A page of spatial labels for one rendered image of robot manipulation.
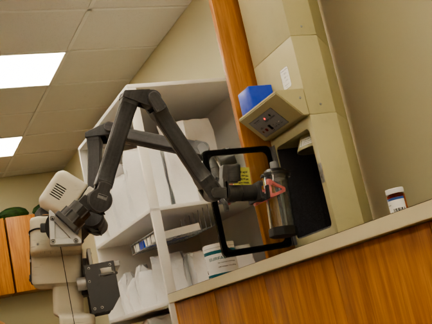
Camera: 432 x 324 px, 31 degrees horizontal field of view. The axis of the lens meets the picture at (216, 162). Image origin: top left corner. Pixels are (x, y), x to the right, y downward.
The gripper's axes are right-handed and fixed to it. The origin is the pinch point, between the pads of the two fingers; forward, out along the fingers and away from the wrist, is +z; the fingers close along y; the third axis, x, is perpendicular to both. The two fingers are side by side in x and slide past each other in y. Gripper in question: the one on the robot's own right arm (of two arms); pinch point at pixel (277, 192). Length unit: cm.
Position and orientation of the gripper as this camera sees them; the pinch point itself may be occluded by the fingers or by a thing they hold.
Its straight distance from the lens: 275.9
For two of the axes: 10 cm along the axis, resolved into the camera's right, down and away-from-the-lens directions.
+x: 1.1, 9.6, -2.5
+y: -3.8, 2.7, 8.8
